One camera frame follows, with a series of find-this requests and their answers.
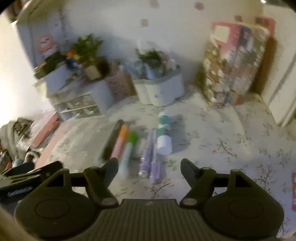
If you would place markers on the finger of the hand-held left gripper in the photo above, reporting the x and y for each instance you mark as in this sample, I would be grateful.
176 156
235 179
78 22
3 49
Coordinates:
39 172

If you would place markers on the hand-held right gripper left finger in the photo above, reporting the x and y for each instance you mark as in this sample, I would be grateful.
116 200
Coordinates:
112 163

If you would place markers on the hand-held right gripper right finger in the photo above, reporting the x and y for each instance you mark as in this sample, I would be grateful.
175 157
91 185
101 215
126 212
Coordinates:
186 165

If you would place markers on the orange cap highlighter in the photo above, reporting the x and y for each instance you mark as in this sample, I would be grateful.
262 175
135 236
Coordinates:
120 142

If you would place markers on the black marker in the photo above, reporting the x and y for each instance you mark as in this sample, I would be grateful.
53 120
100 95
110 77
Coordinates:
112 139

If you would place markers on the slim purple mechanical pencil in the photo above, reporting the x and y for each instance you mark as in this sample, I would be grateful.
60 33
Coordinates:
155 166

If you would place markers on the purple pen with globe top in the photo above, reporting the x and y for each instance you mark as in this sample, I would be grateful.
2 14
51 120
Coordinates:
145 155

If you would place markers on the green and white glue stick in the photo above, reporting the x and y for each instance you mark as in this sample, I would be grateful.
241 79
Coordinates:
163 134

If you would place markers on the pink books in plastic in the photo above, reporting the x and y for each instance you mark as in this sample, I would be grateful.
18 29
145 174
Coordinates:
46 131

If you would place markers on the grey cloth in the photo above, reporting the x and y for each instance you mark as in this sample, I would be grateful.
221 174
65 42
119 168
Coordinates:
13 136

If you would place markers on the floral tablecloth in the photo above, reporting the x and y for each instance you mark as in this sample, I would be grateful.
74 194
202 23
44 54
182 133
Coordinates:
219 129

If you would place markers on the white drawer cabinet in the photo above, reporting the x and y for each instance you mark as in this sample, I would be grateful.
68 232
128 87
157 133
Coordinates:
81 104

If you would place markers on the pink lattice pen holder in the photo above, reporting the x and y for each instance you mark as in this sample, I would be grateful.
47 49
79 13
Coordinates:
119 87

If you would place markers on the white flower-shaped pen holder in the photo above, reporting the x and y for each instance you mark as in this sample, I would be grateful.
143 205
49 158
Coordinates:
159 89

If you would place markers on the white storage box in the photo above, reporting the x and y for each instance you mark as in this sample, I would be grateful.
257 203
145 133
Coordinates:
59 77

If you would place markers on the dark green box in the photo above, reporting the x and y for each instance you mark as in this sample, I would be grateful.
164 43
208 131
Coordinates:
49 66

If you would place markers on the potted bamboo plant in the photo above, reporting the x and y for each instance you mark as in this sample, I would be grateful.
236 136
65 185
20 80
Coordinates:
91 55

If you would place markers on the red flat item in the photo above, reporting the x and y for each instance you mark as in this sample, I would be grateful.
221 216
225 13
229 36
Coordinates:
294 192

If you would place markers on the colourful puzzle cube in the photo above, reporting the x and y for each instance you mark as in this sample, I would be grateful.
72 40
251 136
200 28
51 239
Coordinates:
72 59

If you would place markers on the pastel figurine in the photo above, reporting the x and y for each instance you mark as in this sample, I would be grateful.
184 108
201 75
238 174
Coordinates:
47 45

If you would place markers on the small wall sticker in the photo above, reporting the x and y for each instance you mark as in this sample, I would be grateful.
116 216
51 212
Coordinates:
144 22

